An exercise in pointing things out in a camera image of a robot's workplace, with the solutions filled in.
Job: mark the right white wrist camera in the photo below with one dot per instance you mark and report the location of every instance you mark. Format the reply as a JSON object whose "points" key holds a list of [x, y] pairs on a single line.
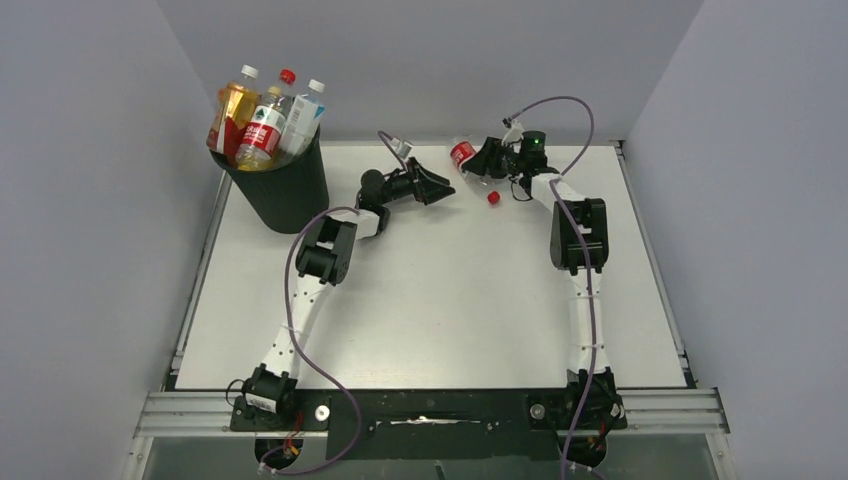
{"points": [[514, 132]]}

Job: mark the clear bottle blue white label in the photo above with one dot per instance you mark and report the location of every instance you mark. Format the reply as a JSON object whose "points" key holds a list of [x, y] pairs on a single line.
{"points": [[304, 119]]}

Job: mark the clear bottle red blue label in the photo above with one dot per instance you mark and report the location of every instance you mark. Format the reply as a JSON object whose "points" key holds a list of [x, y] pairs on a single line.
{"points": [[461, 151]]}

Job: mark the gold red tea bottle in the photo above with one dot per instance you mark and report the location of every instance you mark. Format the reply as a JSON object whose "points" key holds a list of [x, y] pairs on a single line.
{"points": [[236, 104]]}

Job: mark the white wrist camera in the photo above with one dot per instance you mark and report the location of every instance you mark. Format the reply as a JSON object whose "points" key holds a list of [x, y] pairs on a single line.
{"points": [[514, 132], [402, 148]]}

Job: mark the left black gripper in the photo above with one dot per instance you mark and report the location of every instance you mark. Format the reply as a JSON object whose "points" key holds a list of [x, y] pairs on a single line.
{"points": [[431, 187]]}

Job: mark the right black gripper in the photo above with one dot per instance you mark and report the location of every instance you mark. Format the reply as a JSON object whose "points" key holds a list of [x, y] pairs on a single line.
{"points": [[485, 162]]}

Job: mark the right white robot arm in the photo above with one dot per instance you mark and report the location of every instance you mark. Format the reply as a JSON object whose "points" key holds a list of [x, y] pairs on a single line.
{"points": [[579, 247]]}

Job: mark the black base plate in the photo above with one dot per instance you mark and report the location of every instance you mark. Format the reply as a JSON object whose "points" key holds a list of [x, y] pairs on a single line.
{"points": [[459, 424]]}

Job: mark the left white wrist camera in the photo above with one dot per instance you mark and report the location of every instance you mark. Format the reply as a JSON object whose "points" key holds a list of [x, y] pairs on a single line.
{"points": [[402, 148]]}

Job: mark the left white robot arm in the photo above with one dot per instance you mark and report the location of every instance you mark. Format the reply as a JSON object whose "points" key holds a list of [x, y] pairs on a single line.
{"points": [[318, 261]]}

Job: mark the black plastic waste bin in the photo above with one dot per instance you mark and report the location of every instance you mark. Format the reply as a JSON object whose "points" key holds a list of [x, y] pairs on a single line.
{"points": [[285, 198]]}

